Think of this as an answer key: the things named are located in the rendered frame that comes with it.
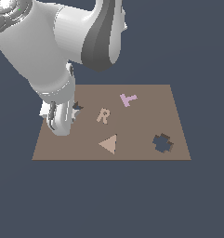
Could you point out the tan triangle piece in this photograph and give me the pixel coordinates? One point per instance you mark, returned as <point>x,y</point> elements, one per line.
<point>110,144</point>

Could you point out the tan letter R piece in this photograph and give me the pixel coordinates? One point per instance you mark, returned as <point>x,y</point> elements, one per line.
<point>103,116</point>

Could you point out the brown slotted board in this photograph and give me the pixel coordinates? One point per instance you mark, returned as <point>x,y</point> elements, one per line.
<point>138,124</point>

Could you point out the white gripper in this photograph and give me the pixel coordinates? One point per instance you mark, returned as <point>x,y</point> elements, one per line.
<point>61,116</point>

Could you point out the pink T-shaped piece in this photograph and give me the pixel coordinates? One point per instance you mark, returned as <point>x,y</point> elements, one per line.
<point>126,99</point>

